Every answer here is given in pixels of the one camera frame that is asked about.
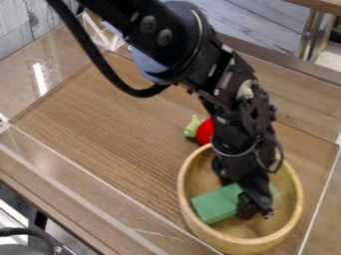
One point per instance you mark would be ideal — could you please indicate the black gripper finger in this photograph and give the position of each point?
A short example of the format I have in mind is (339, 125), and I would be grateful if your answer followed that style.
(246, 208)

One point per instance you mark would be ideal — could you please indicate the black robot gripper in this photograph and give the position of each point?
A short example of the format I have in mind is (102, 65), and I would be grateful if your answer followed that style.
(244, 137)

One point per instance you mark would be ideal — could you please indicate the green rectangular block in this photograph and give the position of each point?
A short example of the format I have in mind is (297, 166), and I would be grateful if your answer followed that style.
(216, 205)

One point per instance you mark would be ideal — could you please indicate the light wooden bowl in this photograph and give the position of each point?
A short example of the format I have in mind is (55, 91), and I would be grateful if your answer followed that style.
(234, 235)

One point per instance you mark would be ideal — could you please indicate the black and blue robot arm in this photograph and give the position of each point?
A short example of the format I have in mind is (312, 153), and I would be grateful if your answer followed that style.
(178, 51)

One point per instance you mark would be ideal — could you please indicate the red plush strawberry toy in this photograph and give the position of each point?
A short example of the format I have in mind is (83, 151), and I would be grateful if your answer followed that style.
(198, 130)

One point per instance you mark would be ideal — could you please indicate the metal table leg background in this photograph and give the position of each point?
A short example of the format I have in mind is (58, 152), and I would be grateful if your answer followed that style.
(315, 35)

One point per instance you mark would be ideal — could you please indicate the black clamp bracket below table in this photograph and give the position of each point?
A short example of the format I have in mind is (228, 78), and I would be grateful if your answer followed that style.
(22, 239)

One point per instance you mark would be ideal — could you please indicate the clear acrylic corner bracket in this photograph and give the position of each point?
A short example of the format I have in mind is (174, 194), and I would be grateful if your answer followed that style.
(101, 34)

